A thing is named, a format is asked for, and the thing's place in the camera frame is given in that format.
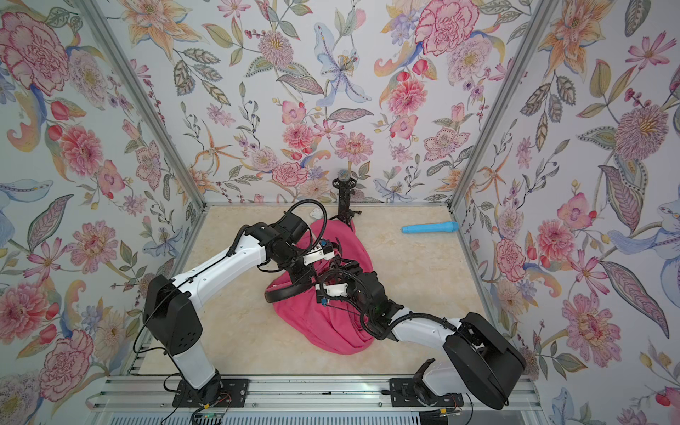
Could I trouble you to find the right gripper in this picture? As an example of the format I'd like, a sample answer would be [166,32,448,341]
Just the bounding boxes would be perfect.
[335,256,378,321]

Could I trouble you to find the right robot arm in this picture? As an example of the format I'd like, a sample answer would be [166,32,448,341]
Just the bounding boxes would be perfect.
[316,261,527,410]

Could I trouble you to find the small white case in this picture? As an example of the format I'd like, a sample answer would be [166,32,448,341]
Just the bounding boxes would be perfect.
[310,208,323,220]

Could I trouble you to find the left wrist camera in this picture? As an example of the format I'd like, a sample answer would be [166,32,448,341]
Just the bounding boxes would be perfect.
[303,247,336,266]

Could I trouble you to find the aluminium mounting rail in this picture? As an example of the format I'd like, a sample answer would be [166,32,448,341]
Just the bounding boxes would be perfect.
[84,374,543,414]

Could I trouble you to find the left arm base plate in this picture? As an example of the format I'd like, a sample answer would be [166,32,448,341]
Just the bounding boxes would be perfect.
[172,378,251,408]

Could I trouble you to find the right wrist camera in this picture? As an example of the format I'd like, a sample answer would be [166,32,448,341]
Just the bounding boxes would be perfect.
[314,283,348,299]

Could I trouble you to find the black microphone on tripod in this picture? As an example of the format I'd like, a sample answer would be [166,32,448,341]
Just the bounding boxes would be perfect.
[332,170,361,230]

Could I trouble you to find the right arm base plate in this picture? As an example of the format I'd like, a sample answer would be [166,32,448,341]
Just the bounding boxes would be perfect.
[382,378,465,408]

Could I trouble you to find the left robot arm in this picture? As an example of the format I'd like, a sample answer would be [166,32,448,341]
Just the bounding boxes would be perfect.
[143,199,334,395]

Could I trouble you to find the pink trousers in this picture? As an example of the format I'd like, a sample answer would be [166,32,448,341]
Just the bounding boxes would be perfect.
[273,221,374,355]

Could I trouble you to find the light blue cylinder tool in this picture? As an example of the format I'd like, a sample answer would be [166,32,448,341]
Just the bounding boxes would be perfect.
[402,221,460,234]

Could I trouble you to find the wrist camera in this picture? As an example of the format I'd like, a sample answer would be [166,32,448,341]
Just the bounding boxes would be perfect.
[303,247,336,266]
[314,283,348,299]

